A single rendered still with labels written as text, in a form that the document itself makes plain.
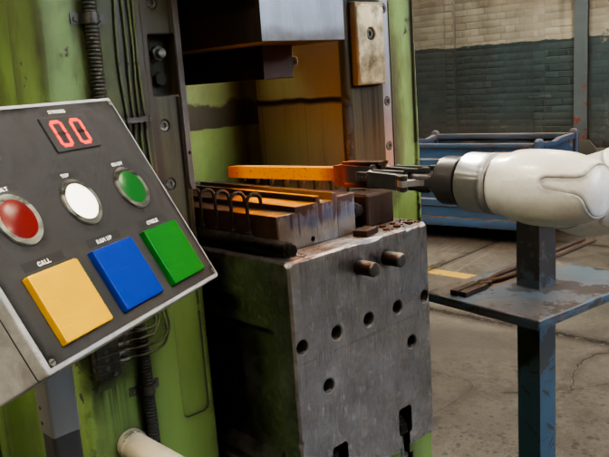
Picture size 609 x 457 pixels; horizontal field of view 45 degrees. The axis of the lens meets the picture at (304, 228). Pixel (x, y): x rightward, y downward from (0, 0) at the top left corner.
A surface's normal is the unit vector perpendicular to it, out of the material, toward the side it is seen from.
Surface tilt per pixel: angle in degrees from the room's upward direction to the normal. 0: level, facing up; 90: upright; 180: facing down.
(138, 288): 60
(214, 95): 90
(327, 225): 90
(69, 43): 90
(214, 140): 90
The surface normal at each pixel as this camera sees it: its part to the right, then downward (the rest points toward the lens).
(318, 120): -0.71, 0.19
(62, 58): 0.70, 0.10
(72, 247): 0.78, -0.48
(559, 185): -0.58, -0.06
